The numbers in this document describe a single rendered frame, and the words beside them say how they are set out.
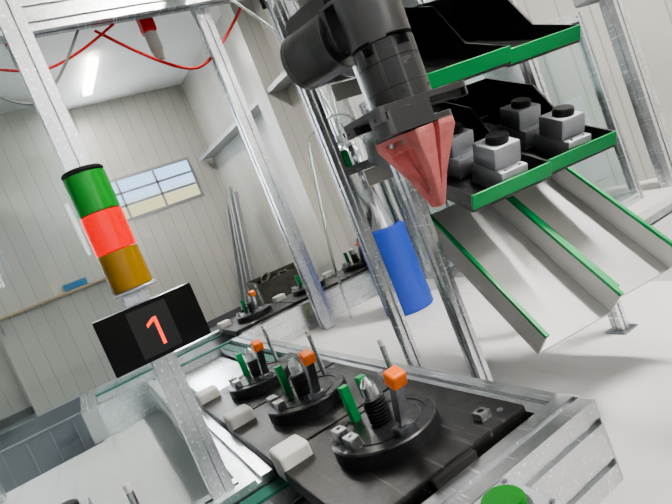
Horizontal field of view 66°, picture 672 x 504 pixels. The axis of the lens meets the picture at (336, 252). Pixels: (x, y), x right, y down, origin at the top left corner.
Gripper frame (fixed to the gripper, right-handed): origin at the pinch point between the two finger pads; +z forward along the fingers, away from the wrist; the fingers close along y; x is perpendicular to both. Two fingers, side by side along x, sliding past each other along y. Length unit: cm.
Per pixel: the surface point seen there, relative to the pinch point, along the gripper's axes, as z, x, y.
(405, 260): 24, -91, -53
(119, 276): -3.5, -28.5, 25.8
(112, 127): -219, -876, -117
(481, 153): -1.3, -13.2, -19.9
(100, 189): -13.9, -28.7, 23.8
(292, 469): 27.4, -24.6, 16.6
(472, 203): 4.0, -11.9, -14.5
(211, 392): 27, -74, 15
